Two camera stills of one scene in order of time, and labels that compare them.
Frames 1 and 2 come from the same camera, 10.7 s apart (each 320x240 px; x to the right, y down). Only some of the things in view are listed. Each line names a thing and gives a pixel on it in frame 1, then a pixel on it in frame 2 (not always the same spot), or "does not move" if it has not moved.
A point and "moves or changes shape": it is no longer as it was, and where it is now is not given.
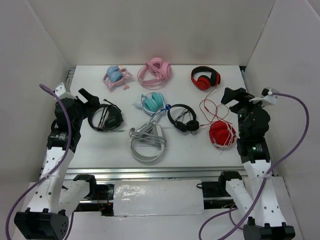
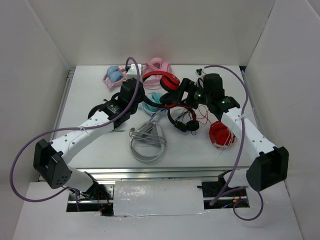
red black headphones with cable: x=205 y=82 moves or changes shape
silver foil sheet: x=157 y=197 does not move
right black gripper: x=230 y=94 to x=186 y=85
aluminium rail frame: x=157 y=173 does not move
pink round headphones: x=154 y=74 does not move
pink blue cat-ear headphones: x=115 y=75 does not move
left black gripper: x=92 y=101 to x=142 y=96
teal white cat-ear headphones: x=152 y=103 does not move
